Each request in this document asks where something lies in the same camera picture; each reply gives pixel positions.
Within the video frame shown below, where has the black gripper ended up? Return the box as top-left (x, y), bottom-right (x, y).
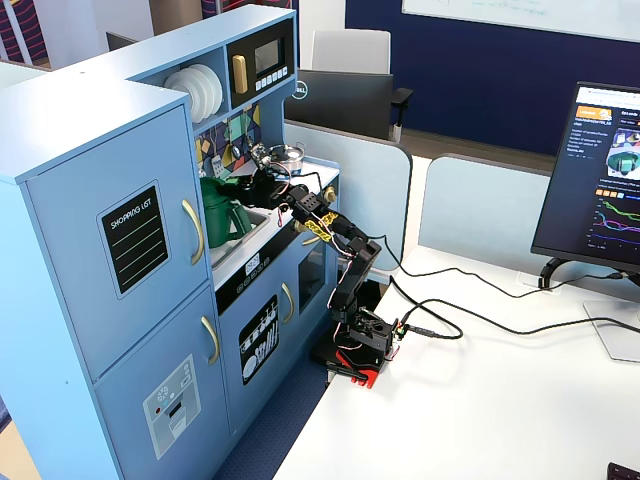
top-left (218, 169), bottom-right (292, 211)

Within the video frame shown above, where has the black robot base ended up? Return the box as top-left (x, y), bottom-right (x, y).
top-left (310, 305), bottom-right (402, 377)

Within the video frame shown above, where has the hanging toy spatula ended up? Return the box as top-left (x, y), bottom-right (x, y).
top-left (211, 124), bottom-right (225, 177)

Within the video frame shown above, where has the green toy pitcher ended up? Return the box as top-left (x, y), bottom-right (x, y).
top-left (198, 175), bottom-right (254, 250)

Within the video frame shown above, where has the hanging toy ladle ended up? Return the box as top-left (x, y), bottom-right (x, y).
top-left (227, 115), bottom-right (243, 162)

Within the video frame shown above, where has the silver toy pot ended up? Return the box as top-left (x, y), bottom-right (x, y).
top-left (268, 141), bottom-right (308, 174)

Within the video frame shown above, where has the white toy plate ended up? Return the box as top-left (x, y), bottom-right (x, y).
top-left (180, 67), bottom-right (209, 124)
top-left (197, 63), bottom-right (225, 120)
top-left (163, 72), bottom-right (194, 104)

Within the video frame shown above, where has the blue toy kitchen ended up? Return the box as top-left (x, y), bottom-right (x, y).
top-left (0, 4), bottom-right (342, 480)

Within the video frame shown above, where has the wide light blue desk divider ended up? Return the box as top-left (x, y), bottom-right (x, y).
top-left (283, 121), bottom-right (414, 274)

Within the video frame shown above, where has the black Dell monitor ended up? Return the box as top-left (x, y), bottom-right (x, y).
top-left (284, 69), bottom-right (395, 142)

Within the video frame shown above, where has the grey office chair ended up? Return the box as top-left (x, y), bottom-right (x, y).
top-left (309, 28), bottom-right (414, 144)

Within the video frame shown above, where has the red table clamp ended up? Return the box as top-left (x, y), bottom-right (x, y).
top-left (324, 348), bottom-right (387, 391)

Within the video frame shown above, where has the whiteboard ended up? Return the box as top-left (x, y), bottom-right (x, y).
top-left (401, 0), bottom-right (640, 44)

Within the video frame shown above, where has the lit computer monitor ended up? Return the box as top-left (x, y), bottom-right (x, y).
top-left (530, 80), bottom-right (640, 290)

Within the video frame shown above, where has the silver monitor stand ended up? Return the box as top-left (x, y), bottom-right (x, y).
top-left (538, 256), bottom-right (640, 363)

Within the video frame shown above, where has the black keyboard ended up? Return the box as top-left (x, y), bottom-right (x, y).
top-left (605, 461), bottom-right (640, 480)

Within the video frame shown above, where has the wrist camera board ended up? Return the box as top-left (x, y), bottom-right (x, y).
top-left (248, 141), bottom-right (275, 170)

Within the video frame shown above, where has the black power cable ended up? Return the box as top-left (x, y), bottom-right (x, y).
top-left (388, 272), bottom-right (640, 342)

